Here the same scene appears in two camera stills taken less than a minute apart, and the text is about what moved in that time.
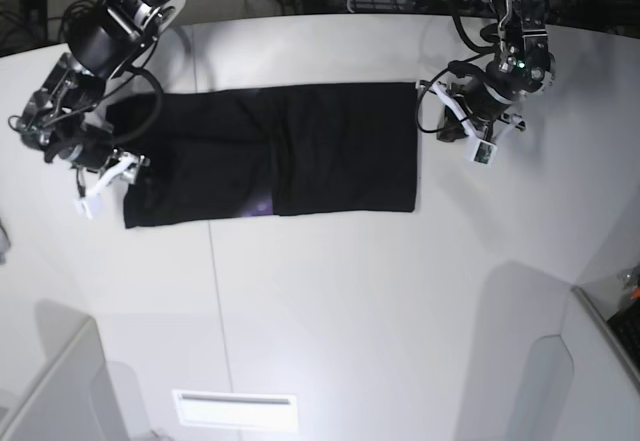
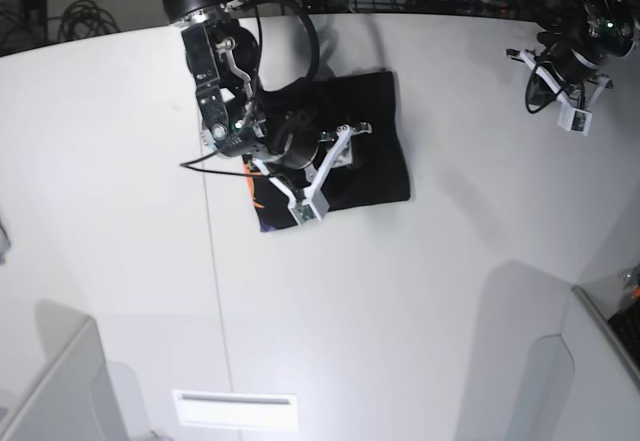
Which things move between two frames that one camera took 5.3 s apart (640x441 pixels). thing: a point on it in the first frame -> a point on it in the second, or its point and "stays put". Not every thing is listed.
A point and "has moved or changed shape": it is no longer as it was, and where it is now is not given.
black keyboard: (626, 323) stays put
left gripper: (96, 151) -> (298, 160)
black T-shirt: (214, 154) has moved or changed shape
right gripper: (477, 109) -> (572, 77)
